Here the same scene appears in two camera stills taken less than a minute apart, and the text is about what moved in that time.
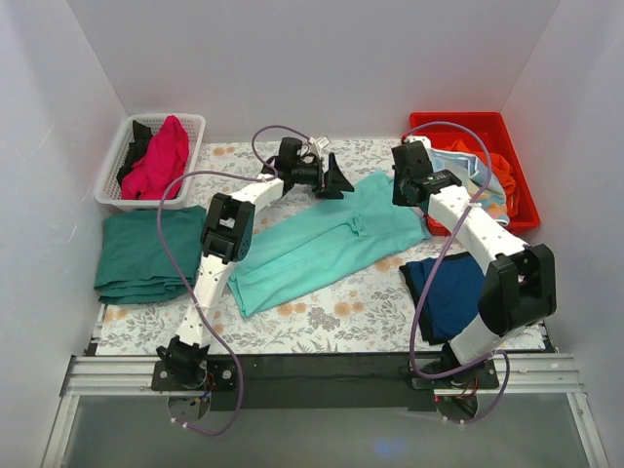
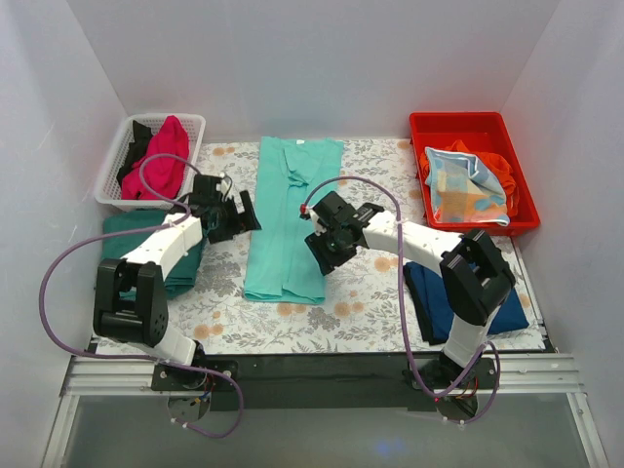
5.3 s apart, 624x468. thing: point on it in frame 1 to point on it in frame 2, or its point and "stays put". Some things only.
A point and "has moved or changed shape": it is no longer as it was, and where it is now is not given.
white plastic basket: (107, 191) stays put
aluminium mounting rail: (88, 375) stays put
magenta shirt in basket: (163, 161) stays put
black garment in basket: (136, 149) stays put
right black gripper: (399, 190) to (323, 242)
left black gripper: (322, 175) to (236, 216)
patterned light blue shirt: (481, 183) stays put
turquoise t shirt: (294, 247) has moved or changed shape
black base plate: (331, 382) stays put
